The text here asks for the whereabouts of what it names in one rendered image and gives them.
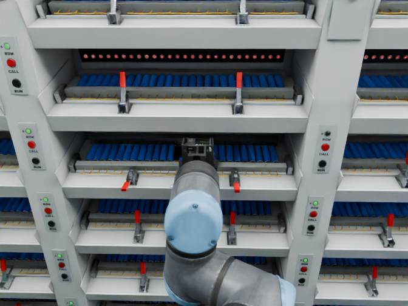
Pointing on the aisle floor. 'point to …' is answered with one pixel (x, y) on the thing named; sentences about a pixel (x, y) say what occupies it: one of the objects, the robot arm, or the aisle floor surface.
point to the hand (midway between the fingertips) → (199, 152)
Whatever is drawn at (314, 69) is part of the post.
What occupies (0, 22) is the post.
